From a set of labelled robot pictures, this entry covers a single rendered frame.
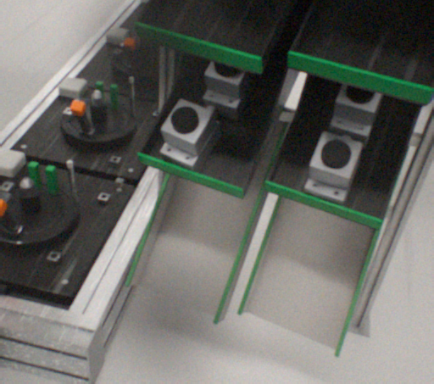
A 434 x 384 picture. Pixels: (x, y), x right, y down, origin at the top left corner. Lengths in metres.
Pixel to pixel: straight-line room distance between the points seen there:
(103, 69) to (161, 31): 0.74
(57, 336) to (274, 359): 0.32
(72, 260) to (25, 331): 0.12
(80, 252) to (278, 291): 0.30
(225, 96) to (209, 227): 0.20
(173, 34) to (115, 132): 0.53
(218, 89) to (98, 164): 0.41
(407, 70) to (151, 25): 0.25
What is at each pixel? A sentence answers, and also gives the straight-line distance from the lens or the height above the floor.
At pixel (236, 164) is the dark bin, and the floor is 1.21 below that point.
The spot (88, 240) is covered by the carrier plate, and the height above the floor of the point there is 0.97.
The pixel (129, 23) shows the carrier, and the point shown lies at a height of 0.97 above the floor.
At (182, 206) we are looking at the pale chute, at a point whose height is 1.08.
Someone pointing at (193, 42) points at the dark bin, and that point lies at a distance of 0.54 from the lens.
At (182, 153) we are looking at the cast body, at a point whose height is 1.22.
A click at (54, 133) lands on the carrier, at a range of 1.09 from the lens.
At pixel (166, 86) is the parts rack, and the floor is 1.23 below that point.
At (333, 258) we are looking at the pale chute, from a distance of 0.76.
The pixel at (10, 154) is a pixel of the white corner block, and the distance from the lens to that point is 1.02.
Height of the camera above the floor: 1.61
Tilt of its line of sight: 40 degrees down
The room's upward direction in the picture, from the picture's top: 6 degrees clockwise
